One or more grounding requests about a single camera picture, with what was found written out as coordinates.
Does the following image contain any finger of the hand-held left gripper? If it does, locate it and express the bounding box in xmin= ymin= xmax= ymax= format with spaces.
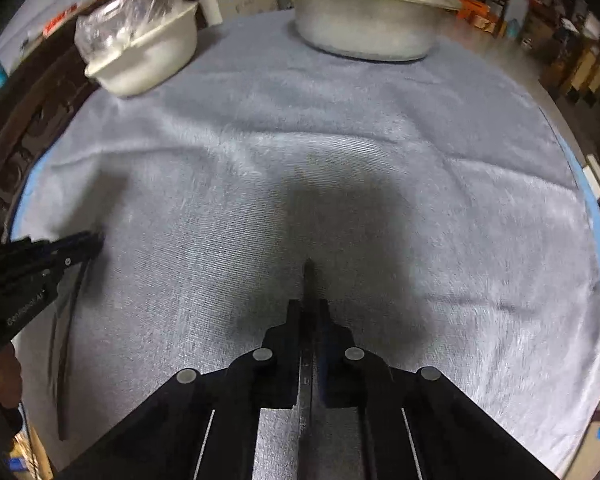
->
xmin=40 ymin=248 xmax=103 ymax=281
xmin=27 ymin=231 xmax=105 ymax=256

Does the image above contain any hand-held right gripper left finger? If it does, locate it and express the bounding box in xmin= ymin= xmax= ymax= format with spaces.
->
xmin=55 ymin=300 xmax=302 ymax=480

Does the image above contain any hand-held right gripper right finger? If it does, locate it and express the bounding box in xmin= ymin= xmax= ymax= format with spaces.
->
xmin=313 ymin=299 xmax=561 ymax=480

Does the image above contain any dark chopstick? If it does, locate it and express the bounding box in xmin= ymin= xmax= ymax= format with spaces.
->
xmin=48 ymin=300 xmax=60 ymax=366
xmin=57 ymin=258 xmax=92 ymax=442

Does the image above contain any person's left hand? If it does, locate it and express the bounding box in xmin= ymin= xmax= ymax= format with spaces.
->
xmin=0 ymin=342 xmax=24 ymax=409

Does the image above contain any white ceramic bowl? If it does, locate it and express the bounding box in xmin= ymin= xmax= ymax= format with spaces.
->
xmin=84 ymin=0 xmax=199 ymax=98

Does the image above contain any grey cloth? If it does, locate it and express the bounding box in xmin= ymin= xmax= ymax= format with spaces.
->
xmin=10 ymin=10 xmax=600 ymax=480

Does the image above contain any clear plastic bag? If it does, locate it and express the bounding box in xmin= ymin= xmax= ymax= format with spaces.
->
xmin=75 ymin=0 xmax=181 ymax=61

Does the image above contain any blue table cover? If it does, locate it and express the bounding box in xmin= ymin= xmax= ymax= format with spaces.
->
xmin=10 ymin=105 xmax=600 ymax=281

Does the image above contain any metal pot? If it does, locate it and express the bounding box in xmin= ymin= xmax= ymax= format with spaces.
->
xmin=292 ymin=0 xmax=453 ymax=62

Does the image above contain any white box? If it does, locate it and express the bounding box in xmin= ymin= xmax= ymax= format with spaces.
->
xmin=582 ymin=155 xmax=600 ymax=201

